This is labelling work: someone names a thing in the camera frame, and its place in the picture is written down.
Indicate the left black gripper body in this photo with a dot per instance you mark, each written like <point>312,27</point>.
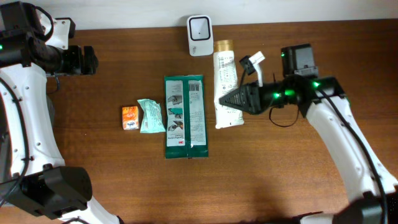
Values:
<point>73,63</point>

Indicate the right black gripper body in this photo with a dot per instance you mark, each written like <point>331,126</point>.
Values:
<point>272,93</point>

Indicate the white tube with gold cap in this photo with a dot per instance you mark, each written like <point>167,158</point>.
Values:
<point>225,80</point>

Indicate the green 3M package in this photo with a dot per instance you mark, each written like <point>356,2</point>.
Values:
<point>186,135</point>

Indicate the small orange box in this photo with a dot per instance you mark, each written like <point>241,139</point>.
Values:
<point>130,118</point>

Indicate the mint green packet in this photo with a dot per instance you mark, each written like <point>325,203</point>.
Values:
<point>152,118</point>

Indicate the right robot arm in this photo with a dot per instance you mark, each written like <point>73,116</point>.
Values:
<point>370,187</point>

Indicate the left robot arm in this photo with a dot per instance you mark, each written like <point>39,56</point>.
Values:
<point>34,176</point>

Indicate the grey plastic mesh basket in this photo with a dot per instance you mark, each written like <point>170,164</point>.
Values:
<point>51,110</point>

